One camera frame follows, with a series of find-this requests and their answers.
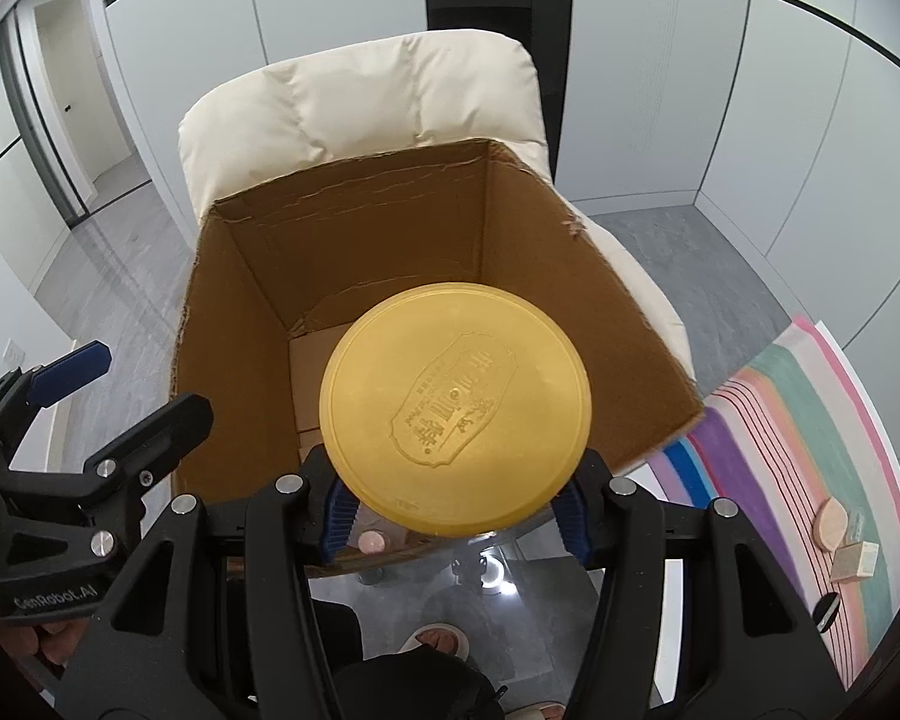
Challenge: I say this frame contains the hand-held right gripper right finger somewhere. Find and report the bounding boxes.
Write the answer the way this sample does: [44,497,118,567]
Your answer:
[553,450,830,720]

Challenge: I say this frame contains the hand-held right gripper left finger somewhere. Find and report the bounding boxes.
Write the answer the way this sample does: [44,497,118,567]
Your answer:
[60,448,362,720]

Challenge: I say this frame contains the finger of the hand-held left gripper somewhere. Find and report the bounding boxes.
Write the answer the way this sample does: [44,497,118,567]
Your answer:
[0,341,113,460]
[0,392,214,509]

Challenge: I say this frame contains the brown cardboard box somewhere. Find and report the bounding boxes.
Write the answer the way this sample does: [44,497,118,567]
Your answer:
[169,136,707,578]

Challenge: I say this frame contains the amber jar with yellow lid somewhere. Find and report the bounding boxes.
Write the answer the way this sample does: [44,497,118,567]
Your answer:
[319,281,593,539]

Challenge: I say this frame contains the beige powder puff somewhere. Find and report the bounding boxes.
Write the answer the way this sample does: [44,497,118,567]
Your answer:
[814,499,851,555]

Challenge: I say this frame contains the beige cosmetic carton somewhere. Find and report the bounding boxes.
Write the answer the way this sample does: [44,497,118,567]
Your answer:
[830,540,881,584]

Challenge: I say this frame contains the person's left hand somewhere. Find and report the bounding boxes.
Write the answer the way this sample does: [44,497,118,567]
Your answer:
[3,610,88,692]

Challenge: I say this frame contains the pink white slipper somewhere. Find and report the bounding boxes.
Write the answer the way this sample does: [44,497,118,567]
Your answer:
[401,624,473,662]

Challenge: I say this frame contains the person's legs in black trousers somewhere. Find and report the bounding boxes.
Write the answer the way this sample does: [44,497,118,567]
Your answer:
[311,600,512,720]

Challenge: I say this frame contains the striped colourful blanket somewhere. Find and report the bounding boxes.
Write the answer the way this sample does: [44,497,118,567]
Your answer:
[645,315,900,673]

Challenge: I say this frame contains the cream padded chair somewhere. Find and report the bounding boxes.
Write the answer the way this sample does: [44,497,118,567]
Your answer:
[178,28,695,385]

